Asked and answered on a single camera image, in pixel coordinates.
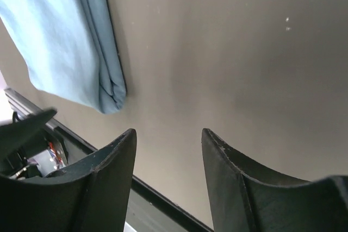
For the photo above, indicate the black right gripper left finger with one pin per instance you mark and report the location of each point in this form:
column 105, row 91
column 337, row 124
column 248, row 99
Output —
column 90, row 195

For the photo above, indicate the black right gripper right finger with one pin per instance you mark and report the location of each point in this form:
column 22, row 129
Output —
column 245, row 195

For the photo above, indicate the aluminium front frame rail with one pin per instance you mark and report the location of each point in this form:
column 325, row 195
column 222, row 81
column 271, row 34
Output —
column 21, row 106

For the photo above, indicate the grey-blue t-shirt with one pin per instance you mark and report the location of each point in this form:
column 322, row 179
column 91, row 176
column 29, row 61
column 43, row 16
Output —
column 69, row 48

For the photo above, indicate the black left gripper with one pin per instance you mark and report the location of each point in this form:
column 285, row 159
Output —
column 27, row 154

